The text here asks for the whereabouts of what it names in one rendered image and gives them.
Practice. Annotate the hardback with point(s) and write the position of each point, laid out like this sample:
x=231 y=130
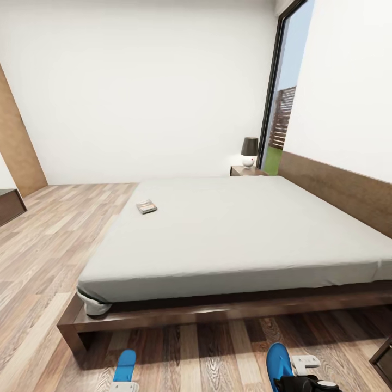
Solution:
x=146 y=206

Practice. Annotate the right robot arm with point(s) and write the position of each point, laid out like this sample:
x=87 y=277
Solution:
x=301 y=381

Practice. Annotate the sliding door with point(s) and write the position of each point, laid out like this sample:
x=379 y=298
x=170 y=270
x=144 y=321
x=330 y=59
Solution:
x=16 y=147

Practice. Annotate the bed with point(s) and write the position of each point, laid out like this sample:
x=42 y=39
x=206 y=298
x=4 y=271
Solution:
x=316 y=238

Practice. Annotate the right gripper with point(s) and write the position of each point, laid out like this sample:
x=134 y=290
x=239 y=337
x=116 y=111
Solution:
x=293 y=383

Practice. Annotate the sandal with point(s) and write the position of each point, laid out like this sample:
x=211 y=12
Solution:
x=278 y=363
x=125 y=366

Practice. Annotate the bench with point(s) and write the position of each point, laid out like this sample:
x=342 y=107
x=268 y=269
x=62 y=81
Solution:
x=11 y=205

